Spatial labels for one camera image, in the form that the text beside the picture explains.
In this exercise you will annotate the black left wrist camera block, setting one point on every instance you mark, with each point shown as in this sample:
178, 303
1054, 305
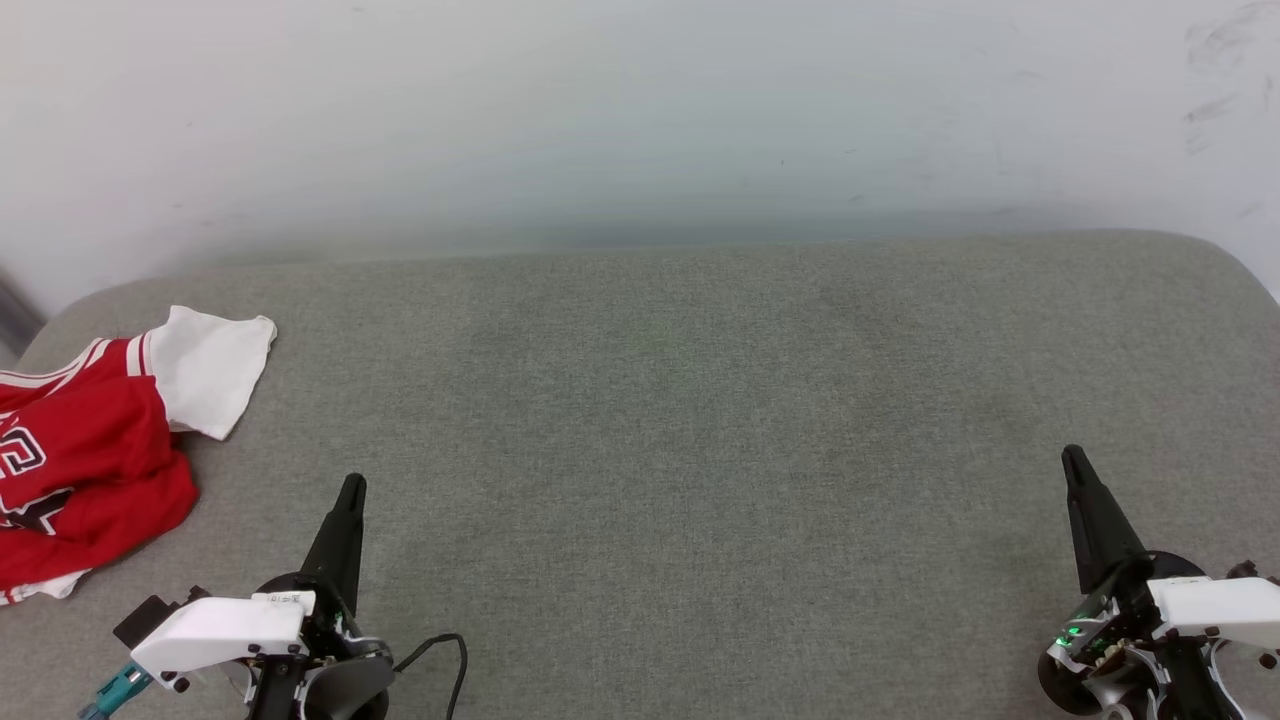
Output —
150, 618

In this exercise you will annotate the grey fabric sofa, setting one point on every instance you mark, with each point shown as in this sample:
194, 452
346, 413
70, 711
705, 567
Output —
650, 450

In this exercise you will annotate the black wrist camera block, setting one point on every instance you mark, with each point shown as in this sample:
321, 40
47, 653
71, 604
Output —
1245, 570
150, 618

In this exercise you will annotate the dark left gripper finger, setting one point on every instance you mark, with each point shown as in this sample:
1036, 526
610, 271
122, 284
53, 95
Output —
338, 545

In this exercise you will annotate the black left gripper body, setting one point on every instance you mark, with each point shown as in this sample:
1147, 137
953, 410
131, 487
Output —
335, 675

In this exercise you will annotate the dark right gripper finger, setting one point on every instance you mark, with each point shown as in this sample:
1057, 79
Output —
1098, 525

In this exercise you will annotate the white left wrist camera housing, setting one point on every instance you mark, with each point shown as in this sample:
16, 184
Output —
220, 632

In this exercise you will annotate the red and white basketball jersey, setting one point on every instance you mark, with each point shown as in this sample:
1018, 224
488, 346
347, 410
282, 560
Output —
100, 440

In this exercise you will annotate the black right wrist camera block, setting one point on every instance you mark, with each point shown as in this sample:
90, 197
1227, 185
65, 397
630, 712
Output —
1245, 570

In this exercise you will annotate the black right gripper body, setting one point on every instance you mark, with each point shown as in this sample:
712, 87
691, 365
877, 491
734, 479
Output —
1110, 650

